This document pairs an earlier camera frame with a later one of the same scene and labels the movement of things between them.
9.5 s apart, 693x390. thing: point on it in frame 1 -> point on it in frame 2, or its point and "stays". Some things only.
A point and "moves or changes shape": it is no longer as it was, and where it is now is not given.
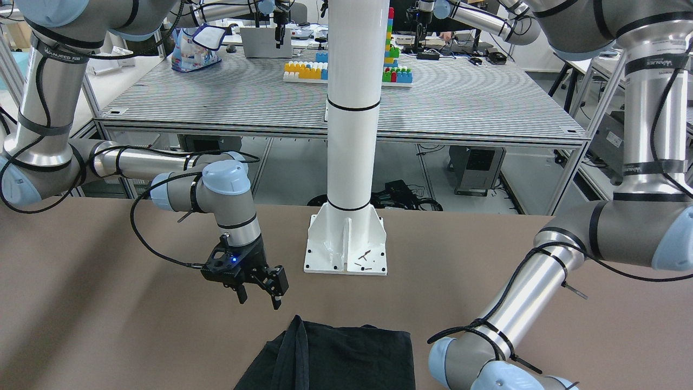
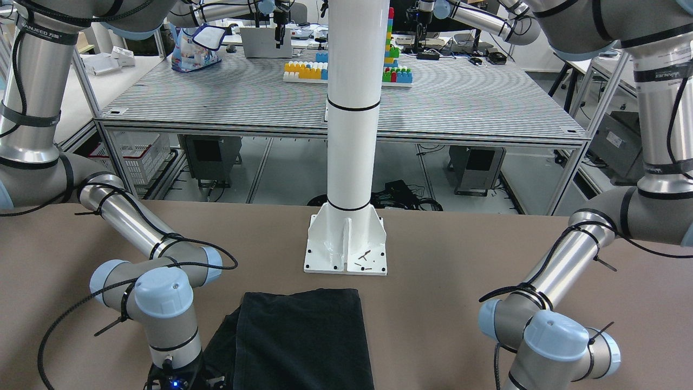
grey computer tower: x=476 y=169 stays
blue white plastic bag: x=197 y=51 stays
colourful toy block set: x=307 y=72 stays
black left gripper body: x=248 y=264 -> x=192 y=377
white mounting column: x=345 y=236 stays
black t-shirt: x=309 y=357 moves or changes shape
